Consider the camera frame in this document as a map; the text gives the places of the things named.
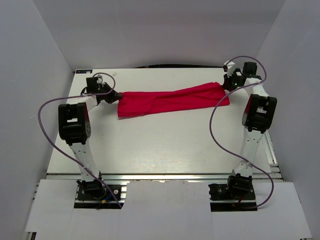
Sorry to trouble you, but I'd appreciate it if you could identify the red t-shirt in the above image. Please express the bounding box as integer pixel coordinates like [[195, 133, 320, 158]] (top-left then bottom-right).
[[117, 82, 230, 118]]

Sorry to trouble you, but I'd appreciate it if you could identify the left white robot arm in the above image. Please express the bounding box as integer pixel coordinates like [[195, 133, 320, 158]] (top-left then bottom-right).
[[58, 72, 123, 200]]

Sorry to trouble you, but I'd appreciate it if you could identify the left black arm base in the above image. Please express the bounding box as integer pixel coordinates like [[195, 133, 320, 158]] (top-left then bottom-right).
[[73, 180, 125, 210]]

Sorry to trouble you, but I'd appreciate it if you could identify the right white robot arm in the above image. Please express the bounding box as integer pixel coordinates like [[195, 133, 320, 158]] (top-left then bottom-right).
[[222, 61, 278, 200]]

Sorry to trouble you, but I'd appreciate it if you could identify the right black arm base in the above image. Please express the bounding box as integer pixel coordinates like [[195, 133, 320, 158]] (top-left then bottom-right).
[[208, 183, 258, 213]]

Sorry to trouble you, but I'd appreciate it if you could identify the left blue corner label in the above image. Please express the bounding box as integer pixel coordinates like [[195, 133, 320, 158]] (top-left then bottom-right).
[[75, 69, 93, 74]]

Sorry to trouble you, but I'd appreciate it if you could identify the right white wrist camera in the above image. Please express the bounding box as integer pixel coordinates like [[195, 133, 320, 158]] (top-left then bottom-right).
[[222, 60, 236, 77]]

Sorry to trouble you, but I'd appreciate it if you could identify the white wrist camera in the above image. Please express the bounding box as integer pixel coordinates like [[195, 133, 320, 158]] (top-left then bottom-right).
[[222, 60, 236, 77], [96, 76, 103, 85]]

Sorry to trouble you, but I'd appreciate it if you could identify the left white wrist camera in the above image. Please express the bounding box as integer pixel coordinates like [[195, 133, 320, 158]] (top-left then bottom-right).
[[96, 76, 103, 85]]

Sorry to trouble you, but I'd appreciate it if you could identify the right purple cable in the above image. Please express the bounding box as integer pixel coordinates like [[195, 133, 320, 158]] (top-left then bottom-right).
[[209, 55, 277, 208]]

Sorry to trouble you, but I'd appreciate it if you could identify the aluminium front table rail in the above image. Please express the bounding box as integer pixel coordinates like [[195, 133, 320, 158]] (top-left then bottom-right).
[[45, 172, 283, 185]]

